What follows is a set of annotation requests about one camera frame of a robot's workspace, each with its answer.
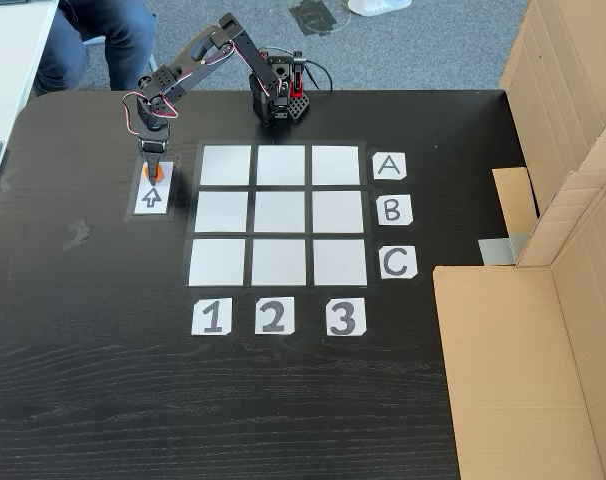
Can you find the round orange token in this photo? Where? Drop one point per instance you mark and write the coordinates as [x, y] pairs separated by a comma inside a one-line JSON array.
[[146, 174]]

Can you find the white nine-square taped grid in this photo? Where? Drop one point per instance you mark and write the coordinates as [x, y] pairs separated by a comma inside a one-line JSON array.
[[278, 212]]

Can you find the white arrow paper sheet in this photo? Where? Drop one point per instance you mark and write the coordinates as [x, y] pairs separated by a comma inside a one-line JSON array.
[[140, 207]]

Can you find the person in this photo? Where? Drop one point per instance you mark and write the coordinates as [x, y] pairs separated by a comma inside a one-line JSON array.
[[123, 40]]

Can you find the clear tape scraps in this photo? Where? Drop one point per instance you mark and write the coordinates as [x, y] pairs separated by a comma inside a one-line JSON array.
[[8, 181], [75, 236]]

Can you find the red and black bar clamp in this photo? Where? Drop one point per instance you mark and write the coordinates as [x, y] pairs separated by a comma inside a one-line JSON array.
[[297, 75]]

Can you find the white desk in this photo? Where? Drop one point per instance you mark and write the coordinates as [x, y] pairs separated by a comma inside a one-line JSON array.
[[8, 60]]

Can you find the paper label number 1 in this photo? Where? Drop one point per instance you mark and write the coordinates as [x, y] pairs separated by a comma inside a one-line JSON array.
[[211, 317]]

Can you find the paper label number 2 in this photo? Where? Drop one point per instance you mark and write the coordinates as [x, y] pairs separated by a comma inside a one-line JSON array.
[[274, 315]]

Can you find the black floor tape patch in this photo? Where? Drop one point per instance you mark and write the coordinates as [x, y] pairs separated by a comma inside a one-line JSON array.
[[313, 20]]

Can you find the paper label letter A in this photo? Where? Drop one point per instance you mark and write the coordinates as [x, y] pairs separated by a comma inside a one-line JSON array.
[[389, 166]]

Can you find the paper label number 3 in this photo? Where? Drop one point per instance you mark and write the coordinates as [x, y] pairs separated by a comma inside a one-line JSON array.
[[345, 317]]

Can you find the paper label letter B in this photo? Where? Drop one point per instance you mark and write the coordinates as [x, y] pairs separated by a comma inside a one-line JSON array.
[[394, 210]]

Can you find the person's white shoe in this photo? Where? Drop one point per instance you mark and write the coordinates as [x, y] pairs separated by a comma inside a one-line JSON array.
[[378, 5]]

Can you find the paper label letter C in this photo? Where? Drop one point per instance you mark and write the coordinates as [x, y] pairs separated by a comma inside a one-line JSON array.
[[398, 262]]

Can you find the grey chair frame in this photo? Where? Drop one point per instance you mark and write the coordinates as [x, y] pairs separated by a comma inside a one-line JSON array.
[[155, 75]]

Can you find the grey duct tape strip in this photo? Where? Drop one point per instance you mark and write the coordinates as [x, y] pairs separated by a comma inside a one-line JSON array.
[[500, 248]]

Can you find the brown cardboard box wall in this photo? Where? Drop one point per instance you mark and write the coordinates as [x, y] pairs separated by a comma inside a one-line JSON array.
[[508, 375], [558, 75]]

